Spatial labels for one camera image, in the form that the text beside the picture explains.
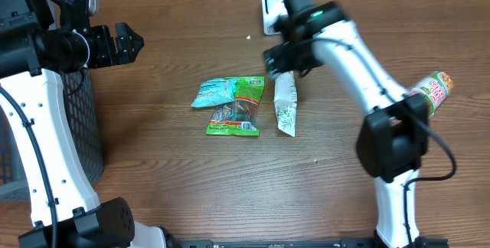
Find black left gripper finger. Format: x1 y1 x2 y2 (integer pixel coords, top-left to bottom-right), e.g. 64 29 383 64
116 22 145 49
116 45 143 65

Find white conditioner tube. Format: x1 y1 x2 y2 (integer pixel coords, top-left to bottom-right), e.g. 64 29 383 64
273 71 297 137

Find green snack bag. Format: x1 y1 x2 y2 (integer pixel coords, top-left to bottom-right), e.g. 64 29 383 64
206 76 265 137

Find teal foil packet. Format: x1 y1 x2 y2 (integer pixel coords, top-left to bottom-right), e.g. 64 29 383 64
191 77 237 108

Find green cup noodles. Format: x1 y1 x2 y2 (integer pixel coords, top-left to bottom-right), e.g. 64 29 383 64
409 70 453 118

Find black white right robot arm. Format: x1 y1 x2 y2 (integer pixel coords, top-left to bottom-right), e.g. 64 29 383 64
263 0 428 247

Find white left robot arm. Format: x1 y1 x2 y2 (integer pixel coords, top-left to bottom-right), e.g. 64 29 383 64
1 0 173 248

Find white barcode scanner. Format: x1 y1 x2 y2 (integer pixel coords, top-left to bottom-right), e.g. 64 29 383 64
261 0 287 36

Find grey plastic lattice basket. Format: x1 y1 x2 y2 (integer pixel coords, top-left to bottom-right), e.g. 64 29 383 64
1 71 103 203

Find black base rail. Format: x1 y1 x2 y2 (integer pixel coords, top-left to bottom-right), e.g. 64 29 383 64
178 236 449 248

